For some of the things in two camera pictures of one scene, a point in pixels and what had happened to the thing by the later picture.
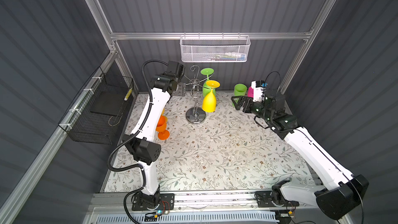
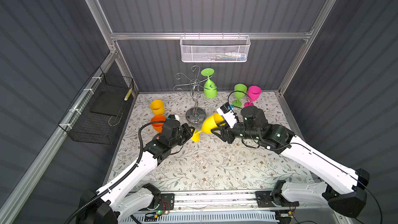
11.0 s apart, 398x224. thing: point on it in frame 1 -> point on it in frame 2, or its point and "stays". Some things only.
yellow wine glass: (209, 101) -> (209, 123)
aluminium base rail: (114, 203) stays
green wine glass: (240, 90) stays
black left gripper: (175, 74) -> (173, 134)
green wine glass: (207, 71) stays
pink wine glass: (251, 92) stays
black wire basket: (99, 113) stays
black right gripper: (248, 101) -> (224, 132)
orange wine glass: (161, 127) stays
